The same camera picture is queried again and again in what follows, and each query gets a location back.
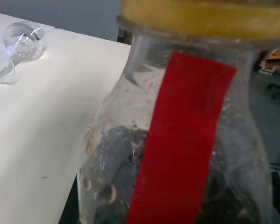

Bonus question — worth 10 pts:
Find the orange brown cardboard box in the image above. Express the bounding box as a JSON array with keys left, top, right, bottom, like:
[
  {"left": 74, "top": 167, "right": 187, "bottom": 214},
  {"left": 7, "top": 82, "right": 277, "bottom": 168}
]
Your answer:
[{"left": 265, "top": 43, "right": 280, "bottom": 70}]

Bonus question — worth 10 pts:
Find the clear wine glass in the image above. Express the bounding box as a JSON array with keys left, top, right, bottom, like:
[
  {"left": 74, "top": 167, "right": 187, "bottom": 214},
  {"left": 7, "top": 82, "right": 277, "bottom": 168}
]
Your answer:
[{"left": 0, "top": 20, "right": 47, "bottom": 85}]

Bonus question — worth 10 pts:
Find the clear glass bottle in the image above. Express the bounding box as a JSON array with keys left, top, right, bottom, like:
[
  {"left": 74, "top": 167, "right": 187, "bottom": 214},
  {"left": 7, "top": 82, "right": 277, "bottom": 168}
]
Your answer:
[{"left": 76, "top": 15, "right": 280, "bottom": 224}]

